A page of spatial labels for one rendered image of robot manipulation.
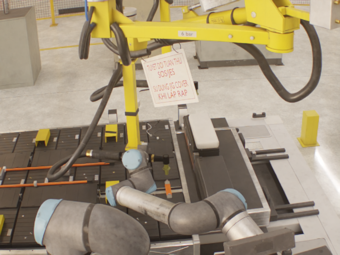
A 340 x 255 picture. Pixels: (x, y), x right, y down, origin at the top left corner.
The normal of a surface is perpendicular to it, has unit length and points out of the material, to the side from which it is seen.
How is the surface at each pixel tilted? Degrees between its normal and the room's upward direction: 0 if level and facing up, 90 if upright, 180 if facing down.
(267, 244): 61
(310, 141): 90
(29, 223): 0
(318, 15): 90
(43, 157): 0
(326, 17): 90
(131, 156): 55
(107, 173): 0
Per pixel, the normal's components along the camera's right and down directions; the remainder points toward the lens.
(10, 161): -0.04, -0.88
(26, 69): 0.09, 0.47
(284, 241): 0.19, -0.02
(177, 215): -0.57, -0.31
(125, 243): 0.47, 0.13
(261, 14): -0.78, 0.32
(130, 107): -0.18, 0.48
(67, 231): -0.18, 0.07
